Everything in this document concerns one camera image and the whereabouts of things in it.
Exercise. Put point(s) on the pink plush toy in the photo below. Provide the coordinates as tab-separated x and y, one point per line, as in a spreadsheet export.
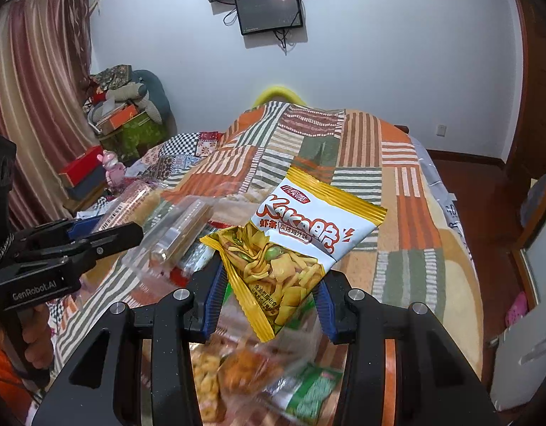
112	168

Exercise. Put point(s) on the floral cloth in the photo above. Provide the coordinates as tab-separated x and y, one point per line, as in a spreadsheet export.
115	77

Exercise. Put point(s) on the red box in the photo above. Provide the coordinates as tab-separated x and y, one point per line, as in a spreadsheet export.
80	166

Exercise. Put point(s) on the brown biscuit packet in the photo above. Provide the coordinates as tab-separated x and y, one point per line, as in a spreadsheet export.
126	206

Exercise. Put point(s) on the yellow plastic chair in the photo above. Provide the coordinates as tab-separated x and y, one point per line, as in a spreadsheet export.
277	93

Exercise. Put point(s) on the small black monitor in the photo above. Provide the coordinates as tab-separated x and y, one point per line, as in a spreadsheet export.
268	11

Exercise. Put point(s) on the checkered patchwork cloth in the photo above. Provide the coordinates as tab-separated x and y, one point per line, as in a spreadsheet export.
180	151

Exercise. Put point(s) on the clear plastic container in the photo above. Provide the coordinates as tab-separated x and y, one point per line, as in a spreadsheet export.
166	213

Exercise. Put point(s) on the grey-blue plush pillow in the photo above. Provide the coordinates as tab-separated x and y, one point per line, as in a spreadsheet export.
157	97

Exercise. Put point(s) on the person's left hand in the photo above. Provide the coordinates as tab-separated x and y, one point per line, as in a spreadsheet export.
42	337

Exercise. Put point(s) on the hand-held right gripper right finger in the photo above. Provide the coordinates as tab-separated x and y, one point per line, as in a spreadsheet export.
326	310

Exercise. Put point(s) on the striped patchwork blanket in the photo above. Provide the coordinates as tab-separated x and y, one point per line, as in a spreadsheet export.
366	164

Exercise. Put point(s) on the striped curtain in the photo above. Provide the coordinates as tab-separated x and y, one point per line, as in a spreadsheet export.
33	97

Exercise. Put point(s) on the yellow white snack packet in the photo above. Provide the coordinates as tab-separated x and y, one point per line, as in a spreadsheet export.
299	230

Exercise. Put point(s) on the green patterned box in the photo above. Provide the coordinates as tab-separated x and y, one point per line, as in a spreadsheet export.
142	137

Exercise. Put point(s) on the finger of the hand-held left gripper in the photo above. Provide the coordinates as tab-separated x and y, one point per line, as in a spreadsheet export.
80	229
113	237

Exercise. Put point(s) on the white appliance with stickers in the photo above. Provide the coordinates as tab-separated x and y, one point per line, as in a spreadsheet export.
530	328

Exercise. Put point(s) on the wall socket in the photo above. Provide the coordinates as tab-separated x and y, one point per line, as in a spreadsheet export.
441	131

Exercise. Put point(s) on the orange box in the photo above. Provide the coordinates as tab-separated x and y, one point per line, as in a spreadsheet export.
115	120

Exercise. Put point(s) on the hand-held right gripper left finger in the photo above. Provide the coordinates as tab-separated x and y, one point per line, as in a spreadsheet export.
213	301

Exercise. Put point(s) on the pink slipper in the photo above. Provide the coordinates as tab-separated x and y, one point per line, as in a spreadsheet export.
517	308

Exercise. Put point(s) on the green snack packet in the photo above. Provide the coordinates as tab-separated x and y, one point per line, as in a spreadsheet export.
313	395

